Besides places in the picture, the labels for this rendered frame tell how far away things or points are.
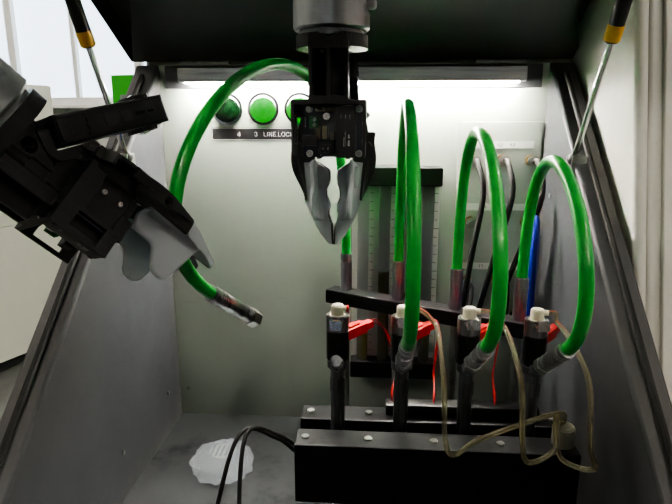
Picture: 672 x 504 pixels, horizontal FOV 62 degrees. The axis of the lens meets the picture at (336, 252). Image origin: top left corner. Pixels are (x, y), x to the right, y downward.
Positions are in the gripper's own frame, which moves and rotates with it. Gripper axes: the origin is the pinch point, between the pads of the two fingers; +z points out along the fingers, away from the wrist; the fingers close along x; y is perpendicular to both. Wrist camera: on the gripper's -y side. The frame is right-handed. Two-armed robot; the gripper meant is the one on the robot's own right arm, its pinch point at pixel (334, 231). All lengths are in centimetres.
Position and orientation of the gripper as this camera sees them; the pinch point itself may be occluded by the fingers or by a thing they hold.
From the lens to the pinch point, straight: 62.3
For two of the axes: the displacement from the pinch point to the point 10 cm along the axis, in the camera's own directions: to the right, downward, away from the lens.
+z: 0.0, 9.7, 2.3
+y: -0.7, 2.3, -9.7
